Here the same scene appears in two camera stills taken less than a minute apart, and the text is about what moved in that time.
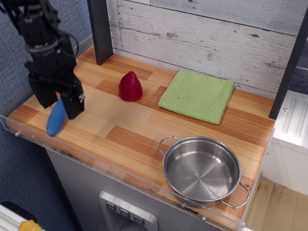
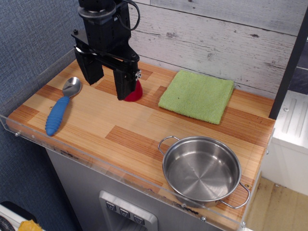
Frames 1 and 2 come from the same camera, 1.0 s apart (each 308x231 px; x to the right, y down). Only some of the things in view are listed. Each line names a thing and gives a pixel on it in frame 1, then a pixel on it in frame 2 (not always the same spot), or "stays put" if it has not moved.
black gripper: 54,69 → 105,39
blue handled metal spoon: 57,118 stays put
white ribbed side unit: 286,163 stays put
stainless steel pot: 200,172 stays put
